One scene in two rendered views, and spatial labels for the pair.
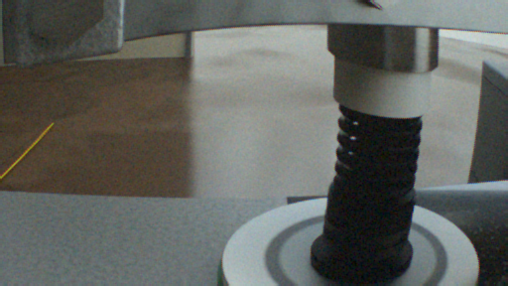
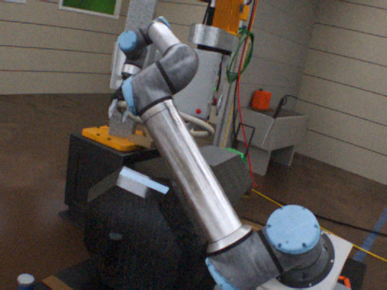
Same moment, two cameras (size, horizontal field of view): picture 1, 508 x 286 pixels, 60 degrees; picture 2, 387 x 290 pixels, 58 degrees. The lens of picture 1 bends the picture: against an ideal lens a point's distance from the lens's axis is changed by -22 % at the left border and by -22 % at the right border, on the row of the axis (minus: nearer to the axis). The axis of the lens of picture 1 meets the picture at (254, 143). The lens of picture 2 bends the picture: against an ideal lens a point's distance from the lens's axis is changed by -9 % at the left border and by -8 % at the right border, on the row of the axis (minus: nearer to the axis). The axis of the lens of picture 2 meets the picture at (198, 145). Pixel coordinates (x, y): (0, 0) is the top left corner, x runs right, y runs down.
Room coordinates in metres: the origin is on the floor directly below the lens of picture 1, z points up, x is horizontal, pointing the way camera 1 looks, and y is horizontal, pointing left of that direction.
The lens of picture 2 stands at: (1.58, -2.17, 1.59)
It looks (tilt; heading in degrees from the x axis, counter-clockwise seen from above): 15 degrees down; 119
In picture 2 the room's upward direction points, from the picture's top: 12 degrees clockwise
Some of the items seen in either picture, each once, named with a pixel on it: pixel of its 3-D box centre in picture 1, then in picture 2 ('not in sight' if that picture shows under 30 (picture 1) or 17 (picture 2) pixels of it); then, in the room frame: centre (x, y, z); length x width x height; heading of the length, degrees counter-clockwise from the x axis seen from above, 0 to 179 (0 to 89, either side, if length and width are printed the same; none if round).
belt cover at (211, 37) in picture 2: not in sight; (214, 41); (0.21, 0.24, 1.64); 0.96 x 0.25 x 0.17; 111
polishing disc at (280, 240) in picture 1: (361, 261); not in sight; (0.33, -0.08, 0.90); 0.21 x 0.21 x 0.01
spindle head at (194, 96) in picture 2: not in sight; (199, 83); (0.30, -0.01, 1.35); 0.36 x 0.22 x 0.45; 111
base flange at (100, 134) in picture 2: not in sight; (121, 136); (-0.38, 0.09, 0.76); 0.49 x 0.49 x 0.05; 1
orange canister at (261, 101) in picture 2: not in sight; (263, 99); (-0.44, 3.19, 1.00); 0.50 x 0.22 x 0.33; 85
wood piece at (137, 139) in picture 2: not in sight; (142, 140); (-0.12, 0.05, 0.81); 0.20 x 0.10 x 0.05; 9
